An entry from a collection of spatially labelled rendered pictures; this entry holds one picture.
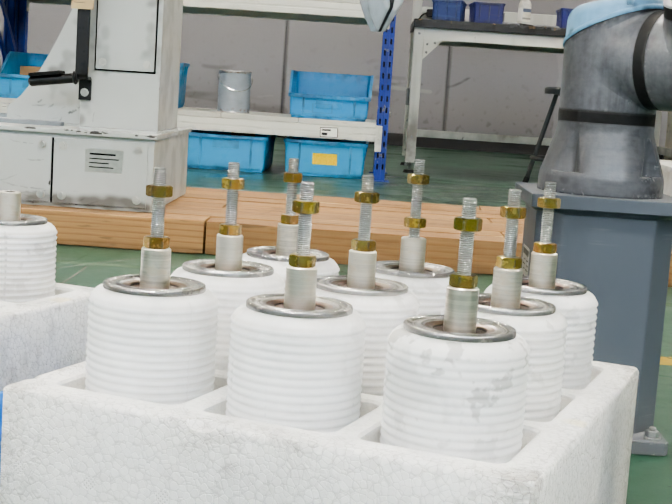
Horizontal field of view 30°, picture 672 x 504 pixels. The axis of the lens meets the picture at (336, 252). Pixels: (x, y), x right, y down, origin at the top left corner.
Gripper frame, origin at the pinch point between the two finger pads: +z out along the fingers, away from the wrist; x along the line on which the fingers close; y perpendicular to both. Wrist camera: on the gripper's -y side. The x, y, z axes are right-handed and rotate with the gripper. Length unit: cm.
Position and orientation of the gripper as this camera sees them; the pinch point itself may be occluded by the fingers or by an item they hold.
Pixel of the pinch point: (385, 15)
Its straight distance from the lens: 98.0
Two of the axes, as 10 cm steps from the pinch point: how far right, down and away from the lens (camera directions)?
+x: -6.7, 0.5, -7.4
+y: -7.4, -1.4, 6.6
